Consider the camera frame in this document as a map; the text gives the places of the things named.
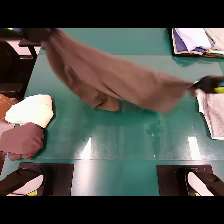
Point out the red-brown garment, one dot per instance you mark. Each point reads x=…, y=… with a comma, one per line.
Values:
x=5, y=104

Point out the white garment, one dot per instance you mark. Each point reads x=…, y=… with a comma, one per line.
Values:
x=31, y=110

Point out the pale lilac garment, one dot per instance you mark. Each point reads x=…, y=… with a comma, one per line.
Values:
x=193, y=37

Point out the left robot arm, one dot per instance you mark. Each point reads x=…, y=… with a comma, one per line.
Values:
x=18, y=178

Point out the beige garment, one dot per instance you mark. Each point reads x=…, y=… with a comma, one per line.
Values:
x=216, y=36

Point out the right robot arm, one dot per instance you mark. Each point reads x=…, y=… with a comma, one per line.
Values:
x=207, y=83

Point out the brown garment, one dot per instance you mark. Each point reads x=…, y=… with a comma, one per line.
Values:
x=110, y=78

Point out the dusky pink garment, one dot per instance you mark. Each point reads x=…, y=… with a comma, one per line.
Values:
x=21, y=140

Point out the blue garment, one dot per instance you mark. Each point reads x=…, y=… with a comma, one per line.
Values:
x=178, y=45

